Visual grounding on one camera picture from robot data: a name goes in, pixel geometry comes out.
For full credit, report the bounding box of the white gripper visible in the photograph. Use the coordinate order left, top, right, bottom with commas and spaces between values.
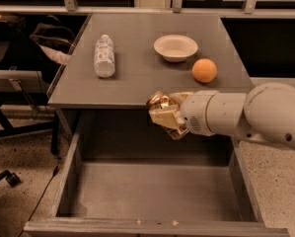
149, 90, 217, 136

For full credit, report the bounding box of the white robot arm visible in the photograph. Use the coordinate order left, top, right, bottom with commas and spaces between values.
147, 83, 295, 150

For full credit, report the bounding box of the grey cabinet with flat top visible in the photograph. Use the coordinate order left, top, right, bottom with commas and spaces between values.
49, 14, 253, 157

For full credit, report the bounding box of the open grey top drawer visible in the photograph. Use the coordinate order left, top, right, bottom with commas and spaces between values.
24, 110, 289, 237

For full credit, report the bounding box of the orange fruit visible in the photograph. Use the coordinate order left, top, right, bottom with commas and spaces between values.
192, 58, 217, 83

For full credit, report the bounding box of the white paper bowl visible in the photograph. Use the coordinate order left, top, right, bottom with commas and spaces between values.
154, 35, 198, 62

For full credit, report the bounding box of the clear plastic water bottle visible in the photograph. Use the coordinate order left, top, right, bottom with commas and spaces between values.
94, 35, 115, 78

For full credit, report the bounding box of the dark jacket with light lining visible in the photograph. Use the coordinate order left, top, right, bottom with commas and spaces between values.
30, 15, 75, 65

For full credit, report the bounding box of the black office chair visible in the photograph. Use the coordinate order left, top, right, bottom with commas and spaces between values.
0, 13, 61, 190

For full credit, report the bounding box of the black floor cable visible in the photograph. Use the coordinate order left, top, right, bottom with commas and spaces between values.
17, 155, 62, 237

